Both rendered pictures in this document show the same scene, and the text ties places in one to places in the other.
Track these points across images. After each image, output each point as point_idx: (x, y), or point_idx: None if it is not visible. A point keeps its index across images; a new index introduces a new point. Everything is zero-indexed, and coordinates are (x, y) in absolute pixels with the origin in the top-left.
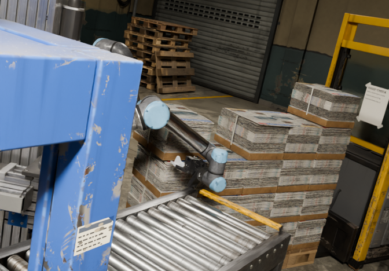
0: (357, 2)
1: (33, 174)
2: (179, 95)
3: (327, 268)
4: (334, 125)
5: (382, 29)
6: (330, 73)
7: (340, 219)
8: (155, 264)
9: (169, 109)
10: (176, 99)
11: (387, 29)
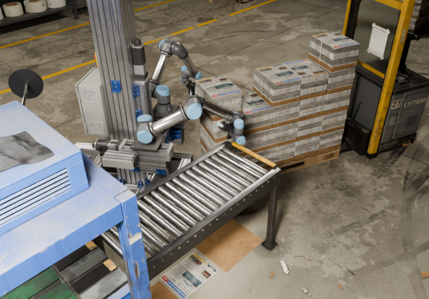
0: None
1: (136, 148)
2: (259, 0)
3: (348, 161)
4: (339, 68)
5: None
6: (346, 15)
7: (357, 126)
8: (196, 201)
9: (204, 101)
10: (255, 6)
11: None
